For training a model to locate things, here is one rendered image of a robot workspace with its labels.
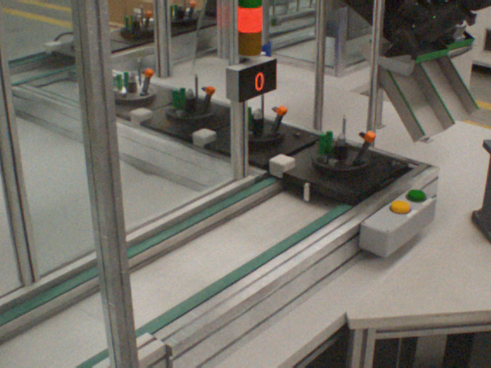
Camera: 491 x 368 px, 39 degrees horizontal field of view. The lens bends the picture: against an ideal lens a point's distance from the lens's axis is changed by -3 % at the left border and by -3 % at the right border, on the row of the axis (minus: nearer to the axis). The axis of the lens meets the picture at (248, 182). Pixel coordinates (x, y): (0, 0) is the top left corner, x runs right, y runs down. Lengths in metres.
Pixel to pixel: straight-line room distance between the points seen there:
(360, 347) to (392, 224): 0.26
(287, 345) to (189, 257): 0.28
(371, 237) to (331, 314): 0.20
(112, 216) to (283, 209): 0.77
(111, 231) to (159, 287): 0.46
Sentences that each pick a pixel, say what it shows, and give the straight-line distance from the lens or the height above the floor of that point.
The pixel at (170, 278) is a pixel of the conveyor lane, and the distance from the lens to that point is 1.37.
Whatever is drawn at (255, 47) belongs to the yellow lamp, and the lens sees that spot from 1.50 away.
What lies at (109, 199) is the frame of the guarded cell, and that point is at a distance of 0.88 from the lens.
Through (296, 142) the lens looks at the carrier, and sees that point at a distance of 1.82.
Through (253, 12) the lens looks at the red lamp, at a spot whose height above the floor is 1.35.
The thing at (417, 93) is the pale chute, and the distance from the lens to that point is 1.91.
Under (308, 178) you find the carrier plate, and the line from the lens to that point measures 1.63.
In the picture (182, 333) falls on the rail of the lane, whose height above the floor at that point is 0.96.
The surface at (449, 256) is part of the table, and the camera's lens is 1.60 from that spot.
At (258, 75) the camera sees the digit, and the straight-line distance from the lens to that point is 1.52.
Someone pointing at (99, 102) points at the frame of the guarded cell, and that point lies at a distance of 0.83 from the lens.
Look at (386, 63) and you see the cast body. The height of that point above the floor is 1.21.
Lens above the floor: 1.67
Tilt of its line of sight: 26 degrees down
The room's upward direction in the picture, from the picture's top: straight up
